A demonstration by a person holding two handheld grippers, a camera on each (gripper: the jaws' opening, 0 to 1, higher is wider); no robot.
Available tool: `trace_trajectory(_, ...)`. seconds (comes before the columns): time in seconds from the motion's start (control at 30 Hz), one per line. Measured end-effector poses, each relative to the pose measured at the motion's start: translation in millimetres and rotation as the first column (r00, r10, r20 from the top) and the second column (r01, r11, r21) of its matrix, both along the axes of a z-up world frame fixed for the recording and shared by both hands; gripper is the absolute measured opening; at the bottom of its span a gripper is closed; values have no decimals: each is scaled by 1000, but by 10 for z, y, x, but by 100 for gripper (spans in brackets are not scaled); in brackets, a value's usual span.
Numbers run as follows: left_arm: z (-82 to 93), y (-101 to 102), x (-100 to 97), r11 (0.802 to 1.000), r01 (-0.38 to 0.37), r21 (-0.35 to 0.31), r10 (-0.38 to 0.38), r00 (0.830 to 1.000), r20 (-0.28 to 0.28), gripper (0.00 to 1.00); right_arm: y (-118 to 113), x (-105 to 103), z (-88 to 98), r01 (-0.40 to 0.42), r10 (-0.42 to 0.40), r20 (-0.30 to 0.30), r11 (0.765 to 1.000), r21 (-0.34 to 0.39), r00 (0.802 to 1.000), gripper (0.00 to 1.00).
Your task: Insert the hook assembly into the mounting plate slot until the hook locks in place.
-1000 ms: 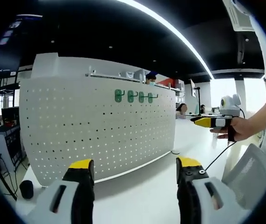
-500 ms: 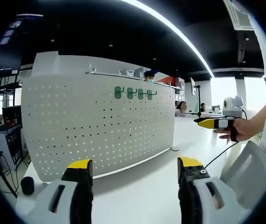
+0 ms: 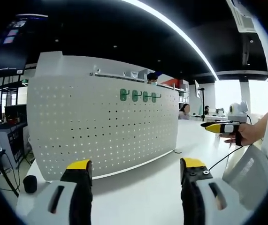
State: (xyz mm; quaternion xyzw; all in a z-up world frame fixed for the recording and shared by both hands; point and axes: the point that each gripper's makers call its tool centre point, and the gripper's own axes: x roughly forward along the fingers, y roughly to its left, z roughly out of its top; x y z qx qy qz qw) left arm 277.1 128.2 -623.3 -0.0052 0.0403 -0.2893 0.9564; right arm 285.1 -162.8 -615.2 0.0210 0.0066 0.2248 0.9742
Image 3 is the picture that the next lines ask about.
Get black equipment rack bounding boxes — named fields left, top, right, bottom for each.
left=4, top=104, right=29, bottom=165

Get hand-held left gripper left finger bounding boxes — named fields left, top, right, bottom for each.
left=16, top=159, right=93, bottom=225

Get black tripod with monitor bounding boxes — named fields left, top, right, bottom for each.
left=194, top=79, right=207, bottom=122

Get black laptop stand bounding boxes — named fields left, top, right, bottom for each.
left=0, top=150, right=21, bottom=197

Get person's right hand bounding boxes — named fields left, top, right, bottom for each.
left=219, top=123, right=256, bottom=146

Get green hook assembly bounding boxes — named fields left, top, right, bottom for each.
left=151, top=91, right=162, bottom=104
left=142, top=90, right=152, bottom=103
left=132, top=90, right=143, bottom=102
left=119, top=88, right=131, bottom=102

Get large dark wall screen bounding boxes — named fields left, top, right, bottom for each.
left=0, top=14, right=49, bottom=73

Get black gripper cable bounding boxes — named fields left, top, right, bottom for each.
left=208, top=144, right=243, bottom=171

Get grey metal shelf rack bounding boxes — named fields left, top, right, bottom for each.
left=89, top=65, right=148, bottom=83

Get grey mesh office chair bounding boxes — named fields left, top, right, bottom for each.
left=222, top=143, right=268, bottom=211

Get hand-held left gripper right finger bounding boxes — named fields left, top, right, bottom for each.
left=180, top=157, right=246, bottom=225

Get white perforated mounting plate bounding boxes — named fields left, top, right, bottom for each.
left=26, top=74, right=183, bottom=182

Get white worn device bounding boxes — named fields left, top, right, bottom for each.
left=226, top=0, right=257, bottom=33

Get white ceiling light strip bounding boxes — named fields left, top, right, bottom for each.
left=122, top=0, right=219, bottom=80

